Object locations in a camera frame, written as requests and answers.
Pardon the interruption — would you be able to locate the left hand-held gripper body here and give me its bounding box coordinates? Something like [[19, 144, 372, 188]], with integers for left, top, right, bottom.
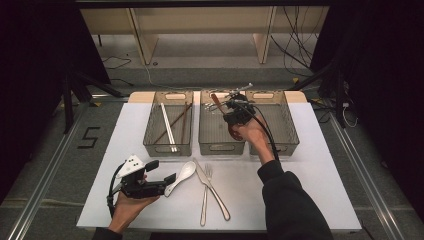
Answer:
[[111, 154, 168, 200]]

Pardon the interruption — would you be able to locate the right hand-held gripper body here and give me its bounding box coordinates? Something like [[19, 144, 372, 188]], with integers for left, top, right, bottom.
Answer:
[[203, 82, 257, 127]]

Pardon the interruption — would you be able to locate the white ceramic spoon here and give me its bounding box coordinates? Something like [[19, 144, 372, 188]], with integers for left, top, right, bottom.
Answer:
[[163, 160, 198, 198]]

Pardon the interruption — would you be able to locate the smoky clear plastic bin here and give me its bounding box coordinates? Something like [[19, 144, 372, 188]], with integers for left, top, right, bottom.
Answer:
[[142, 90, 195, 158], [245, 89, 301, 157], [197, 88, 247, 157]]

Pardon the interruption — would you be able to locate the brown wooden spoon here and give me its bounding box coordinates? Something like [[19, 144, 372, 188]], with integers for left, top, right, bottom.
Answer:
[[210, 92, 245, 142]]

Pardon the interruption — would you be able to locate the brown wooden chopstick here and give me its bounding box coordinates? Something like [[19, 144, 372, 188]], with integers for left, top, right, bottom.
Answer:
[[153, 102, 194, 145]]

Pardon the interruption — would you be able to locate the person's left hand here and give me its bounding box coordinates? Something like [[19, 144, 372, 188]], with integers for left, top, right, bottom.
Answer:
[[108, 192, 162, 235]]

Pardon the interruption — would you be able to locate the person's right hand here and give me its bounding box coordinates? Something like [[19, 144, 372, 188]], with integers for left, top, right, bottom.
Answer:
[[231, 116, 278, 166]]

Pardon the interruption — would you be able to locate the light wooden desk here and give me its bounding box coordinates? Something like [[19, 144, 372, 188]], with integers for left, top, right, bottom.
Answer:
[[79, 5, 332, 66]]

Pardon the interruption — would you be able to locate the black metal stand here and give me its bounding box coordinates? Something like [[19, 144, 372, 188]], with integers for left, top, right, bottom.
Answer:
[[61, 70, 125, 135], [287, 59, 348, 130]]

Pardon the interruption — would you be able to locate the white table sheet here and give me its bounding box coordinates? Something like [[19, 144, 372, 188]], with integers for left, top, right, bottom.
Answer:
[[76, 101, 363, 233]]

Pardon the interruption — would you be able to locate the black overhead beam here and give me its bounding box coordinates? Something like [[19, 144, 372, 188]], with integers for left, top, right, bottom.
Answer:
[[74, 0, 335, 10]]

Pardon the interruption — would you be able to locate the black curtain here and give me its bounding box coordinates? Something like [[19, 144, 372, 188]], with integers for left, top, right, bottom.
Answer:
[[309, 0, 424, 222], [0, 0, 112, 203]]

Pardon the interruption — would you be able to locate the white floor cable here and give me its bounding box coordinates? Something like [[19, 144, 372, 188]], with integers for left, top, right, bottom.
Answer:
[[144, 64, 194, 92]]

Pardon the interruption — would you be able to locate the bundle of black cables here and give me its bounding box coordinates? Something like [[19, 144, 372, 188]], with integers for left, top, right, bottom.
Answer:
[[269, 5, 322, 78]]

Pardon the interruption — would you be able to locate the metal floor rail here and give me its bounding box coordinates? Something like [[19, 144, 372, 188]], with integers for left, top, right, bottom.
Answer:
[[327, 112, 407, 240], [5, 102, 92, 240]]

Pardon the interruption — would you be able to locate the black floor cable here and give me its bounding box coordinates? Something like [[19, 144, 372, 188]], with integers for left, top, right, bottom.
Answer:
[[100, 55, 133, 71]]

